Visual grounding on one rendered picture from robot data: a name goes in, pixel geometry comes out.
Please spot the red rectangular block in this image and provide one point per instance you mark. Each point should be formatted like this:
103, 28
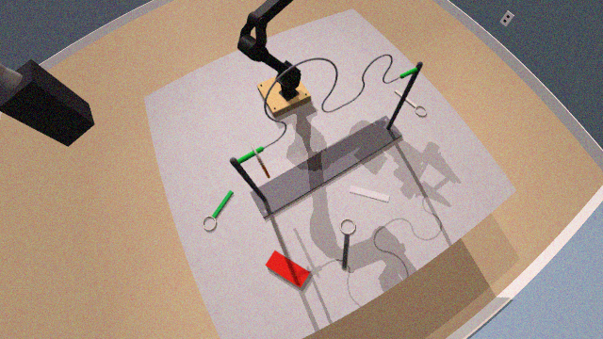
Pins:
287, 269

